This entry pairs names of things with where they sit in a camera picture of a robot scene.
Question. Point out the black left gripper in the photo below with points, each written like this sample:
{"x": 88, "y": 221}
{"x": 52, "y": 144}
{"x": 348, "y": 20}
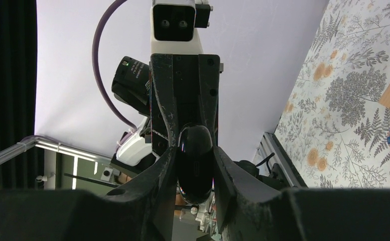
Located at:
{"x": 184, "y": 91}

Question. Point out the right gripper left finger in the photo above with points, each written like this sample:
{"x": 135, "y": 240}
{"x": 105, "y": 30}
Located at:
{"x": 142, "y": 209}

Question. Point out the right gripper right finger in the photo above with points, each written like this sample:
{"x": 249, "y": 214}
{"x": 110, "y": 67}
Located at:
{"x": 248, "y": 209}

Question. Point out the black earbud charging case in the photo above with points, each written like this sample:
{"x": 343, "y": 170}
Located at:
{"x": 194, "y": 164}

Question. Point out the floral table mat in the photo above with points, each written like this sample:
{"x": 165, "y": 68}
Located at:
{"x": 333, "y": 128}

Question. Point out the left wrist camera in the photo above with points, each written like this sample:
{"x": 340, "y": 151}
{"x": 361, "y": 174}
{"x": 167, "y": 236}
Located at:
{"x": 175, "y": 24}

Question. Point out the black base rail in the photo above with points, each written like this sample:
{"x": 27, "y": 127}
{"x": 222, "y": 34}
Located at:
{"x": 273, "y": 161}

